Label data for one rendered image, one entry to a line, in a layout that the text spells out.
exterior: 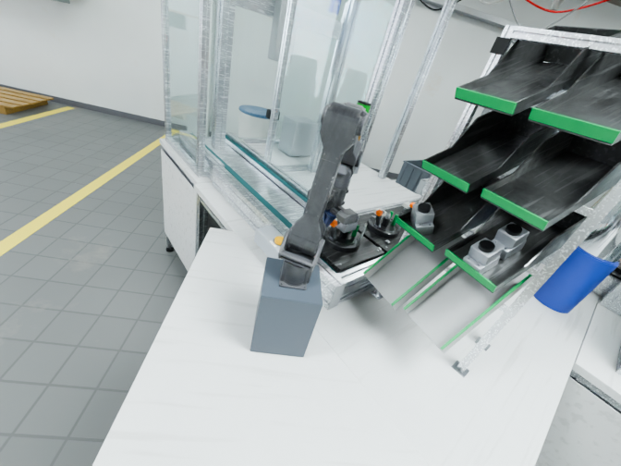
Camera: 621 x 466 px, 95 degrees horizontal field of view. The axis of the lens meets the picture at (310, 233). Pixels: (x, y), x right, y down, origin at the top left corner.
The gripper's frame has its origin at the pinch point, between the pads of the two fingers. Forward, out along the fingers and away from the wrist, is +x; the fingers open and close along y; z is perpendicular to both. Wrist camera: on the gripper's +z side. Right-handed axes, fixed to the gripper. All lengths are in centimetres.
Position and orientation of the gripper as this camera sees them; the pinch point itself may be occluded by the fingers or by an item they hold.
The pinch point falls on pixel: (327, 218)
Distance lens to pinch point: 92.2
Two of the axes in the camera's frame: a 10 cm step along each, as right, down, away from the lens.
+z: -7.6, 1.9, -6.2
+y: 6.1, 5.4, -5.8
